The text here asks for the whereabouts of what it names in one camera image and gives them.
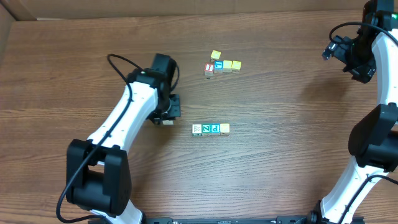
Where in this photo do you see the plain white wooden block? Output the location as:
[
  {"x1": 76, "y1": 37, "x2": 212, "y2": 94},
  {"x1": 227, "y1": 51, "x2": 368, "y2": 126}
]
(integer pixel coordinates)
[{"x1": 162, "y1": 120, "x2": 174, "y2": 125}]

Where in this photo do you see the white patterned block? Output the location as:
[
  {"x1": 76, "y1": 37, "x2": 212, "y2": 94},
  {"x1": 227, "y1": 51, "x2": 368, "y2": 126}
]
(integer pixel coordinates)
[{"x1": 192, "y1": 124, "x2": 202, "y2": 136}]

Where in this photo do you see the green Z block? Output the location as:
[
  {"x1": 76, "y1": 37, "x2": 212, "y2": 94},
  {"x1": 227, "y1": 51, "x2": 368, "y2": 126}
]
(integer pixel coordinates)
[{"x1": 201, "y1": 124, "x2": 211, "y2": 136}]

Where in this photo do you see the blue P block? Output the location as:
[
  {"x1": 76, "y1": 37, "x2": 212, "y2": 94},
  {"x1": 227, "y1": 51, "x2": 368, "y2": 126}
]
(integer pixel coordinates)
[{"x1": 211, "y1": 123, "x2": 221, "y2": 136}]

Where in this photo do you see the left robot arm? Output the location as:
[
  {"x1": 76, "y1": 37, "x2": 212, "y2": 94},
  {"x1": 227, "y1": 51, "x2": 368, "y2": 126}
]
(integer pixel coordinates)
[{"x1": 56, "y1": 54, "x2": 181, "y2": 223}]

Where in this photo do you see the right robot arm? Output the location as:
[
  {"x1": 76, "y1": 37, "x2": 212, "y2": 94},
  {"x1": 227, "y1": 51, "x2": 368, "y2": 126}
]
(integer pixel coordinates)
[{"x1": 299, "y1": 0, "x2": 397, "y2": 224}]

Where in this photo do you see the red letter block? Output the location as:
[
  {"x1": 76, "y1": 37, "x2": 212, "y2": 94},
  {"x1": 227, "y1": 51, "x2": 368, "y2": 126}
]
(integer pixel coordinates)
[{"x1": 204, "y1": 63, "x2": 214, "y2": 77}]

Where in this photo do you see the blue letter block in row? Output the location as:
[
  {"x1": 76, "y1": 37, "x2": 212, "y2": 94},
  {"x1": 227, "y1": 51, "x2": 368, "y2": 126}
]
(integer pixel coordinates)
[{"x1": 214, "y1": 61, "x2": 223, "y2": 73}]

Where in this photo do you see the yellow block top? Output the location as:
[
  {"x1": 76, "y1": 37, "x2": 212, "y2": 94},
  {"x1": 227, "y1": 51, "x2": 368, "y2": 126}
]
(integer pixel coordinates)
[{"x1": 210, "y1": 50, "x2": 221, "y2": 62}]

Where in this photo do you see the yellow block middle row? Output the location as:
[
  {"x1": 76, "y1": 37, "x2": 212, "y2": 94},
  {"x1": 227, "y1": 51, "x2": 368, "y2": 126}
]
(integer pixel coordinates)
[{"x1": 223, "y1": 60, "x2": 233, "y2": 73}]

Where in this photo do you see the yellow block row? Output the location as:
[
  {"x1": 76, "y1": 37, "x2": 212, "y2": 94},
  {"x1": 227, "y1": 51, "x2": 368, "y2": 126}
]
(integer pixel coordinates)
[
  {"x1": 231, "y1": 60, "x2": 242, "y2": 73},
  {"x1": 223, "y1": 60, "x2": 233, "y2": 73}
]

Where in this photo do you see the yellow block right row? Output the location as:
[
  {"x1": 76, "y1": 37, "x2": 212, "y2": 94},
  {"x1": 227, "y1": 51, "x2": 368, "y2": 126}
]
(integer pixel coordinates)
[{"x1": 231, "y1": 60, "x2": 242, "y2": 73}]

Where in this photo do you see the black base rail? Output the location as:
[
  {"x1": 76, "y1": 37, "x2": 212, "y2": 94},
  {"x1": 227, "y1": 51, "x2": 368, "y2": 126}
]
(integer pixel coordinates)
[{"x1": 143, "y1": 215, "x2": 326, "y2": 224}]

